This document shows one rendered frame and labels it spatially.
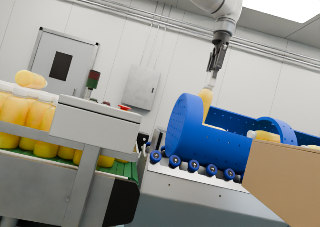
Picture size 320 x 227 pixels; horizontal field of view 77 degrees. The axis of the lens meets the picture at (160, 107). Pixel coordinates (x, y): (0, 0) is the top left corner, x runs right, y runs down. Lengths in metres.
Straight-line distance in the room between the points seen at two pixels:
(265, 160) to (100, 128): 0.37
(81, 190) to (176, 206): 0.37
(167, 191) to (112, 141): 0.35
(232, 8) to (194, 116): 0.49
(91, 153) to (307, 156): 0.45
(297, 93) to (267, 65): 0.87
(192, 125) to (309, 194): 0.44
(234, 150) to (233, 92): 3.74
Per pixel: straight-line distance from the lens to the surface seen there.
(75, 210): 0.60
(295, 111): 5.13
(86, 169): 0.56
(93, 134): 0.51
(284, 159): 0.43
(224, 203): 0.86
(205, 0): 0.91
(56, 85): 4.60
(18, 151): 0.74
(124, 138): 0.50
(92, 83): 1.19
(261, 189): 0.48
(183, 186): 0.79
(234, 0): 0.99
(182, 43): 4.46
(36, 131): 0.68
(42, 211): 0.71
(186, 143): 0.74
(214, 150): 0.78
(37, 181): 0.69
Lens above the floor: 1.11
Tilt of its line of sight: 2 degrees up
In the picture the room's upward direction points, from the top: 15 degrees clockwise
